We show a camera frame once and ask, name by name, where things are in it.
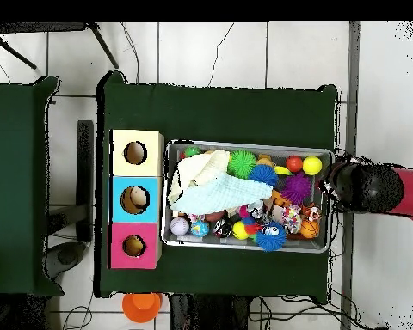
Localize mint green cloth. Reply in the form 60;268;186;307
170;173;274;216

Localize silver mesh bin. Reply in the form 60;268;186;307
160;139;335;254

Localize wooden box with three holes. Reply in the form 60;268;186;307
107;129;165;270

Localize cream cloth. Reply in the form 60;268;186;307
167;150;231;204

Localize green spiky ball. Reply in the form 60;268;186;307
226;150;258;180

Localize globe print ball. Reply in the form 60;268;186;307
189;219;210;239

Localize white baseball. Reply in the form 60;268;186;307
169;216;191;237

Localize blue spiky ball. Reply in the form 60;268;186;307
247;163;279;187

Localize small yellow ball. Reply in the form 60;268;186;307
231;220;250;241

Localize dark green table cloth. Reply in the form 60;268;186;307
95;70;339;299

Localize blue fuzzy ball with eyes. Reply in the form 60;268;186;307
255;220;287;253

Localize red orange ball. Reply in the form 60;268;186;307
285;155;304;174

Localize purple spiky ball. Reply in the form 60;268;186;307
280;171;313;206

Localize yellow smooth ball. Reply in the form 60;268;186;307
302;156;324;176

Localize orange basketball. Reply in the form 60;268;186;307
299;219;321;240

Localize black upright stand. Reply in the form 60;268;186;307
76;119;95;243

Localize orange cone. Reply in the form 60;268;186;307
121;292;163;324

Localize grey round stand base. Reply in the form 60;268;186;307
44;241;87;279

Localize black tripod legs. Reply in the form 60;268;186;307
0;21;120;70

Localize green cloth covered side table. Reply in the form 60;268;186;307
0;76;65;297

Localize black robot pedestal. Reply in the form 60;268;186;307
168;293;252;330

